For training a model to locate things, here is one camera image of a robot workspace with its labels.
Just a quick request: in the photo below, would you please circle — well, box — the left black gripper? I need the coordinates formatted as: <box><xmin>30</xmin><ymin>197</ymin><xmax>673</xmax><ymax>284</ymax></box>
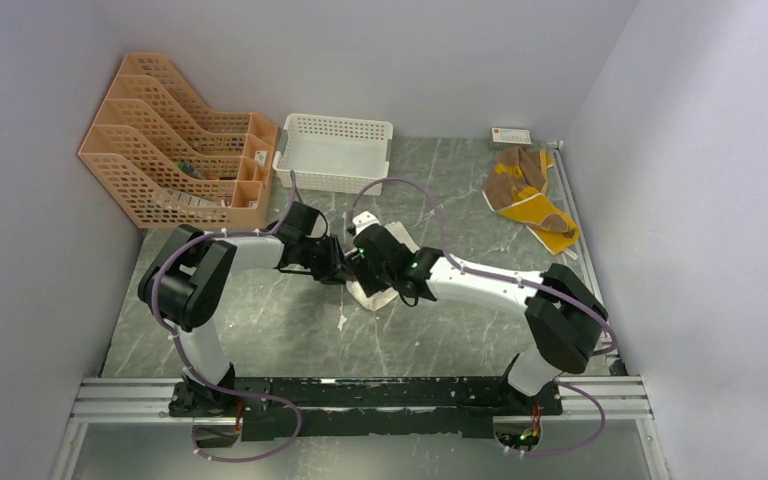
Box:
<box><xmin>299</xmin><ymin>235</ymin><xmax>358</xmax><ymax>288</ymax></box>

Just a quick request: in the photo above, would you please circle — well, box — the cream white towel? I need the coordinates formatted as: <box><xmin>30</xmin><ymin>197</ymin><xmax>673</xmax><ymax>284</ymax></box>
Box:
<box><xmin>346</xmin><ymin>222</ymin><xmax>419</xmax><ymax>311</ymax></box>

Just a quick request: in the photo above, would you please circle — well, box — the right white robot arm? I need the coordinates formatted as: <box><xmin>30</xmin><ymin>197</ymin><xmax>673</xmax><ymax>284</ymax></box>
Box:
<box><xmin>346</xmin><ymin>224</ymin><xmax>608</xmax><ymax>414</ymax></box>

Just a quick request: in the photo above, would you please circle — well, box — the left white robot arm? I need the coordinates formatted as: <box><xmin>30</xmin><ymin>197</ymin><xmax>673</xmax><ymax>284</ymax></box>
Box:
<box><xmin>138</xmin><ymin>201</ymin><xmax>353</xmax><ymax>416</ymax></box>

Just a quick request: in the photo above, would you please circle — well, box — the white plastic basket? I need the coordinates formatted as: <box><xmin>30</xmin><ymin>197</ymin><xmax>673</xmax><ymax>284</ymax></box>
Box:
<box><xmin>272</xmin><ymin>113</ymin><xmax>393</xmax><ymax>196</ymax></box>

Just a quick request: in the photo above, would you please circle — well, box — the brown yellow towel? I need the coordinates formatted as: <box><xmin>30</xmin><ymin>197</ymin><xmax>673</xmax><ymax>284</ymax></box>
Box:
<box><xmin>482</xmin><ymin>146</ymin><xmax>580</xmax><ymax>255</ymax></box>

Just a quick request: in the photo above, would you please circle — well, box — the orange plastic file organizer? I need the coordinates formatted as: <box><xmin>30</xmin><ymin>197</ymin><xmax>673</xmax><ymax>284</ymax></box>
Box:
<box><xmin>78</xmin><ymin>52</ymin><xmax>280</xmax><ymax>229</ymax></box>

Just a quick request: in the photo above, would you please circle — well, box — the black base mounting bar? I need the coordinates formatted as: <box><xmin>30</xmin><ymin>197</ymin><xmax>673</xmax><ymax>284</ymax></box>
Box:
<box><xmin>168</xmin><ymin>376</ymin><xmax>563</xmax><ymax>441</ymax></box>

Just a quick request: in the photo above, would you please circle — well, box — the small white red box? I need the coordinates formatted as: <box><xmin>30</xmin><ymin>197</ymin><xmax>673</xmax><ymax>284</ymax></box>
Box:
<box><xmin>490</xmin><ymin>127</ymin><xmax>532</xmax><ymax>147</ymax></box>

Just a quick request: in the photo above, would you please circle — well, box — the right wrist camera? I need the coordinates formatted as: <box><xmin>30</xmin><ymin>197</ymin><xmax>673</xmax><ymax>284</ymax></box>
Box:
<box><xmin>349</xmin><ymin>211</ymin><xmax>380</xmax><ymax>236</ymax></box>

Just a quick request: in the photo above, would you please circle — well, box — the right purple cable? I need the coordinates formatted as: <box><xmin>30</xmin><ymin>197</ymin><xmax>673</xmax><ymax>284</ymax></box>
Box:
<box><xmin>349</xmin><ymin>177</ymin><xmax>618</xmax><ymax>458</ymax></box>

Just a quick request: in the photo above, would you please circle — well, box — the aluminium frame rail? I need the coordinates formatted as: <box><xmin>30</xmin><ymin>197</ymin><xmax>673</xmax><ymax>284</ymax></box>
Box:
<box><xmin>49</xmin><ymin>139</ymin><xmax>670</xmax><ymax>480</ymax></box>

